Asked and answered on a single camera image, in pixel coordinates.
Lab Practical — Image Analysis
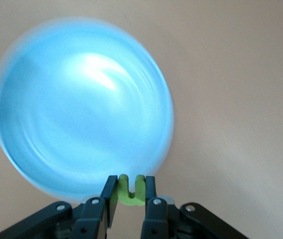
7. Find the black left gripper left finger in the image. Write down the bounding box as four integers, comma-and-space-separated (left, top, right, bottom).
0, 175, 119, 239

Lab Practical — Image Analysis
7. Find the green letter u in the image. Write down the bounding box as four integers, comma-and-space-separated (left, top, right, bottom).
117, 174, 146, 207

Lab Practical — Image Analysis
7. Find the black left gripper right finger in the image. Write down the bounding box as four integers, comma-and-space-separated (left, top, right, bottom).
141, 175, 249, 239

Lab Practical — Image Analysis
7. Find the blue plate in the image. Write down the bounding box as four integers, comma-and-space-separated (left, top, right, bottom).
0, 16, 176, 203

